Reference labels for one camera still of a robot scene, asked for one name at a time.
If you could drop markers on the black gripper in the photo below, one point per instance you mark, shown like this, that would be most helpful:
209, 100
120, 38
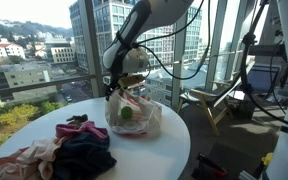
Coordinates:
115, 71

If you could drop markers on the white red plastic bag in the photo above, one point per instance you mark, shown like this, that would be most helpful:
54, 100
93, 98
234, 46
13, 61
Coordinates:
144, 115

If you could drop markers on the brown plush object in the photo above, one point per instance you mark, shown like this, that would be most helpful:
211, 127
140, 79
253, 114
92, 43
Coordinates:
77, 118

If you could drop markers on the magenta pink cloth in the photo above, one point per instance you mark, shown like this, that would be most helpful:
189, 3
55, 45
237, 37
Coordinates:
84, 130

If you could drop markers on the dark navy cloth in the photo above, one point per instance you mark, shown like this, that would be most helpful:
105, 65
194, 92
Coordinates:
82, 156

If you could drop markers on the dark window railing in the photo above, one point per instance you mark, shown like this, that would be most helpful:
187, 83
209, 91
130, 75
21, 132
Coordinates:
37, 85

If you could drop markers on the light pink cloth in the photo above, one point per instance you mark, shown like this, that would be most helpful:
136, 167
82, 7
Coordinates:
34, 156

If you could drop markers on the wooden folding chair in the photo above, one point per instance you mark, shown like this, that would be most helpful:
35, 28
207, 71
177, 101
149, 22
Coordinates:
214, 96

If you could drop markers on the red black hand tool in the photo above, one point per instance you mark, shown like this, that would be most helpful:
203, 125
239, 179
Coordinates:
210, 165

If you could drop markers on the small dark side table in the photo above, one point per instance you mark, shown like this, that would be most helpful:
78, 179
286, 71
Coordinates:
249, 106

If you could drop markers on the blue cushioned chair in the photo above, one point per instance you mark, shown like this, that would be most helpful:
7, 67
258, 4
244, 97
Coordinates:
260, 79

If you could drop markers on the yellow black tool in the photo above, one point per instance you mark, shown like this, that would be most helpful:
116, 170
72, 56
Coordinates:
265, 160

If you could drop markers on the yellowish wrist camera box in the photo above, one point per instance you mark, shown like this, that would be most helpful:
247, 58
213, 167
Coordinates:
130, 81

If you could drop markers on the dark window frame post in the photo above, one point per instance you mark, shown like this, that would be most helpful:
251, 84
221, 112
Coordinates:
93, 50

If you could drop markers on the grey window frame post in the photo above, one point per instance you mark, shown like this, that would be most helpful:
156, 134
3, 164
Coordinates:
177, 83
215, 46

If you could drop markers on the black camera stand rig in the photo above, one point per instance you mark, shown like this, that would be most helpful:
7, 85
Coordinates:
270, 50

